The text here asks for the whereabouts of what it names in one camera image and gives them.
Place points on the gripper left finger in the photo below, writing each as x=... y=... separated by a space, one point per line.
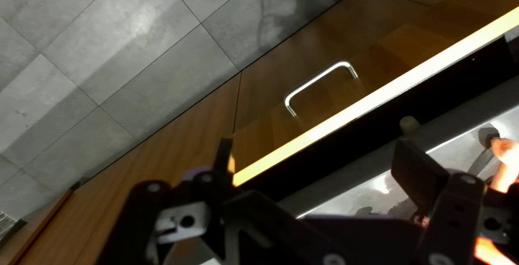
x=142 y=216

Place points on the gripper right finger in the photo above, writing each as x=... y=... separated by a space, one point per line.
x=454 y=216

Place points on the wooden drawer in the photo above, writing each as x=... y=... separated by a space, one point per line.
x=365 y=54

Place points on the wooden cabinet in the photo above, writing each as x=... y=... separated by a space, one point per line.
x=162 y=155

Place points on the black utensil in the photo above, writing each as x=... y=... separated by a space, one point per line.
x=484 y=159

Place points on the orange utensil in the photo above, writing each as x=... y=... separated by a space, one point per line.
x=505 y=155

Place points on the metal vent grille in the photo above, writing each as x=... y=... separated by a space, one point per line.
x=6 y=224

